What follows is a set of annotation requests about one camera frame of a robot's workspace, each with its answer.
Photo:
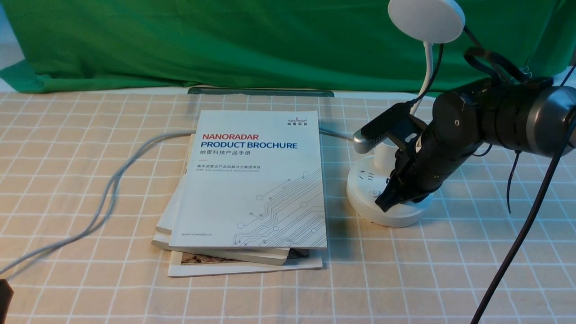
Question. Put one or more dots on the dark object bottom left corner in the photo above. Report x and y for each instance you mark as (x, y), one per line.
(6, 294)

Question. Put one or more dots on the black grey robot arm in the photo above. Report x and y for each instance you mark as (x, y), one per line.
(531, 118)

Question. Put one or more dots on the green backdrop cloth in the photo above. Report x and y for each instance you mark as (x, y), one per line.
(82, 45)

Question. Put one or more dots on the thick book under brochure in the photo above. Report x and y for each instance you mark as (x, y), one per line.
(166, 225)

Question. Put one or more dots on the beige checkered tablecloth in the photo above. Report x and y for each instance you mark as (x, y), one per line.
(59, 150)

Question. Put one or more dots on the white Nanoradar product brochure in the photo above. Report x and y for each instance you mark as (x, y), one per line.
(254, 180)

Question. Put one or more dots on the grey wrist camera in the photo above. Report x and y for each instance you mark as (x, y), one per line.
(396, 123)

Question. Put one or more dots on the metal binder clip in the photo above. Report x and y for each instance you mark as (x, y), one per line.
(527, 74)

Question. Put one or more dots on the white desk lamp with socket base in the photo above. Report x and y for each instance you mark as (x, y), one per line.
(433, 22)

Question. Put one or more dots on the bottom white magazine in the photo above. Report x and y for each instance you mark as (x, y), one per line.
(179, 268)

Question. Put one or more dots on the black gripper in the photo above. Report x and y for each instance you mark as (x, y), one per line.
(429, 160)

